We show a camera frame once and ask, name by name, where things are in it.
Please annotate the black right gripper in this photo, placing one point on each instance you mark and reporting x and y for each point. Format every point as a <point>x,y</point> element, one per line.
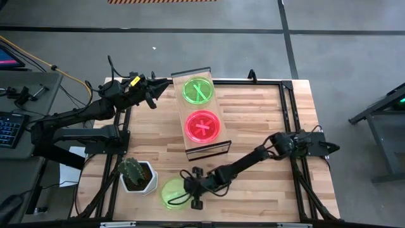
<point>197,187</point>

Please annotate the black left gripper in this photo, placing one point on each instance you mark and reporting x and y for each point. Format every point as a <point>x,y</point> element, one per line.
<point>136,92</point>

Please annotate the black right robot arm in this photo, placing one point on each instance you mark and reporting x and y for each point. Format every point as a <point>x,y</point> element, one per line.
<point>246,161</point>

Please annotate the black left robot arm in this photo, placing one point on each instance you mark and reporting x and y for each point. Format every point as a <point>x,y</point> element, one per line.
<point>95,109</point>

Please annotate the white hexagonal plant pot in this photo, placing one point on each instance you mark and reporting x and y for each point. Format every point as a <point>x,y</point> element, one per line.
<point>152,183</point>

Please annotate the green cactus plant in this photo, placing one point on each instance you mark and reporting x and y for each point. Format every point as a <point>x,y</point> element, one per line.
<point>129,168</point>

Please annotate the gray desk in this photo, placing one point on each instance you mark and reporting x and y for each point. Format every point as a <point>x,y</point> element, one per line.
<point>47,95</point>

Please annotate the black and silver hand tool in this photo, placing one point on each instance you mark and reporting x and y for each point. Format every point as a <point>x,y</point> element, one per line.
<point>39,92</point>

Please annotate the black clamp tool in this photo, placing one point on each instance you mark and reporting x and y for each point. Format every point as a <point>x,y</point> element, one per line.
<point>20,95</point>

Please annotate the black keyboard with blue backlight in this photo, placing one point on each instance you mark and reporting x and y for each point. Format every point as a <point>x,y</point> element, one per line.
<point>9,130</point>

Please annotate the dark screen with pink stripe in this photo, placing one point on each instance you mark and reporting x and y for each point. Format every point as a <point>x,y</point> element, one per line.
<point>8,60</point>

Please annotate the black metal stand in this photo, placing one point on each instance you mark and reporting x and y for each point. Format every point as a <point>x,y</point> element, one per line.
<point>383,133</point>

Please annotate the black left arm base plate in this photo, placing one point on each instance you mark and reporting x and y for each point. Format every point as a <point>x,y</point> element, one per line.
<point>107,149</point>

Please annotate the black aluminium table frame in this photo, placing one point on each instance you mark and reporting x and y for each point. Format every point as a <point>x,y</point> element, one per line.
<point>240,82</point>

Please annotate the silver table bracket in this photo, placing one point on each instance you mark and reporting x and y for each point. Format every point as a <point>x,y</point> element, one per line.
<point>294,225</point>
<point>117,224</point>

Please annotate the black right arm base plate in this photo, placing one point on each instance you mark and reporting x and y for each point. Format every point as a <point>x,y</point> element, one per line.
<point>319,147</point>

